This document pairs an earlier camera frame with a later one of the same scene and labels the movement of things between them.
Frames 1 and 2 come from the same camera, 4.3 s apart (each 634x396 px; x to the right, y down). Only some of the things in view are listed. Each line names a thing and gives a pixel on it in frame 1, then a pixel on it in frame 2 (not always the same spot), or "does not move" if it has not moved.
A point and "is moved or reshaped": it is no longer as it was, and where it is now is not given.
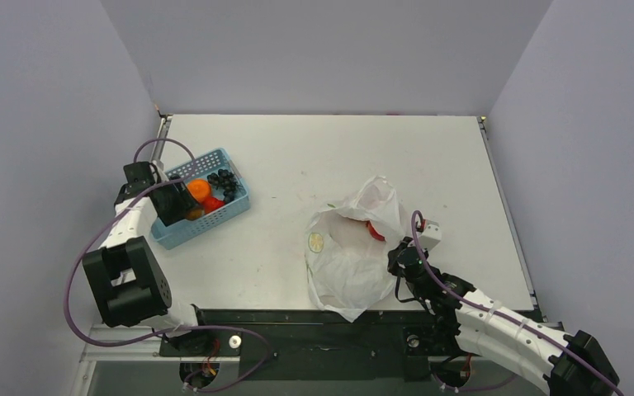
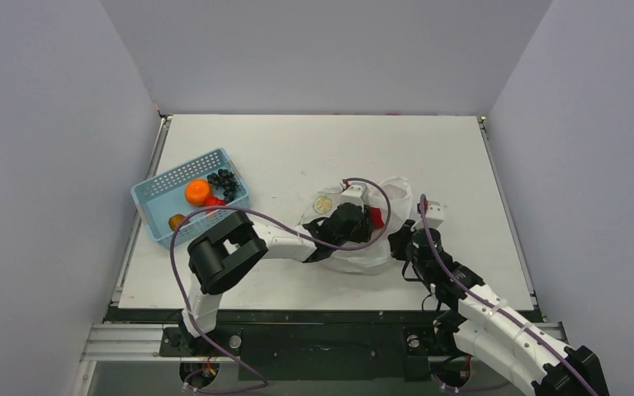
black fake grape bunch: [225, 180] does not move
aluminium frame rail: [146, 350] does not move
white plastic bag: [347, 248] is moved or reshaped
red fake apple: [374, 233] is moved or reshaped
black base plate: [385, 344] does not move
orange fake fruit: [200, 188] does not move
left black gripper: [184, 201] -> [365, 229]
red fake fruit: [212, 204] does not move
